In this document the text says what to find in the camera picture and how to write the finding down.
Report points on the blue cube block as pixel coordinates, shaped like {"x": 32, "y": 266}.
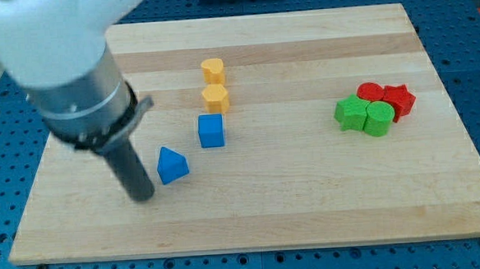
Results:
{"x": 211, "y": 130}

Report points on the light wooden board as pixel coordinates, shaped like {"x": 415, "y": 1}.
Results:
{"x": 287, "y": 176}

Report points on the red star block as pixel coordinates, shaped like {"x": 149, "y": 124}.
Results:
{"x": 400, "y": 98}

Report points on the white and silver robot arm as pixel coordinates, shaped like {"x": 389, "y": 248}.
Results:
{"x": 56, "y": 51}

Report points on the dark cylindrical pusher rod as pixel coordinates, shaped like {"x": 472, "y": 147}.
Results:
{"x": 128, "y": 169}

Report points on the yellow hexagon block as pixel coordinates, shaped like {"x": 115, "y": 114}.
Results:
{"x": 216, "y": 99}

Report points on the blue triangle block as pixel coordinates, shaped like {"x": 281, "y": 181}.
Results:
{"x": 171, "y": 165}

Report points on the green star block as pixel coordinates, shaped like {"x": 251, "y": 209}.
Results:
{"x": 351, "y": 113}

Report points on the red cylinder block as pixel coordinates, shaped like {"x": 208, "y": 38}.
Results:
{"x": 370, "y": 91}

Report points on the green cylinder block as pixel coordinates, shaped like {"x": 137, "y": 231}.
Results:
{"x": 379, "y": 118}

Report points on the yellow heart block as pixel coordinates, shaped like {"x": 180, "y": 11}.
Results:
{"x": 213, "y": 71}

